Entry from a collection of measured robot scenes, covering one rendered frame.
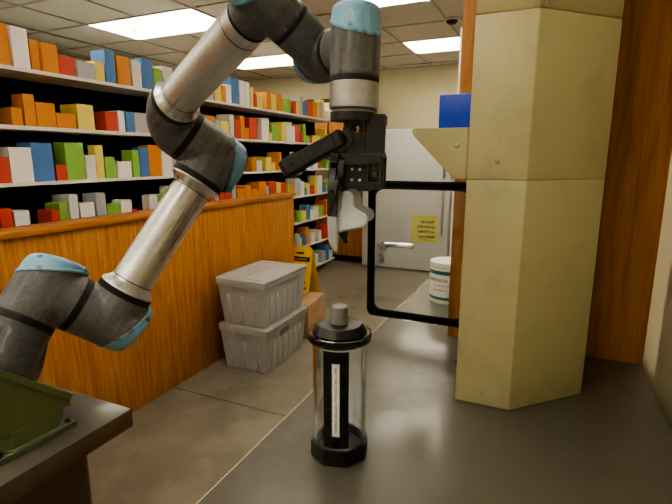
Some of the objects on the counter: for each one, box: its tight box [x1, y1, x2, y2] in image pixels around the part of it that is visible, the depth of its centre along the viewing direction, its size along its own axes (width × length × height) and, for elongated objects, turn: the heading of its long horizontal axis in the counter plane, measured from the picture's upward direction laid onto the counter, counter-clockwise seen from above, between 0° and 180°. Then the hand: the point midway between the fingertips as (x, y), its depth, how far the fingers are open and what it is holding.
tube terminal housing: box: [455, 8, 622, 410], centre depth 103 cm, size 25×32×77 cm
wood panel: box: [447, 0, 672, 365], centre depth 116 cm, size 49×3×140 cm, turn 66°
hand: (336, 240), depth 76 cm, fingers open, 8 cm apart
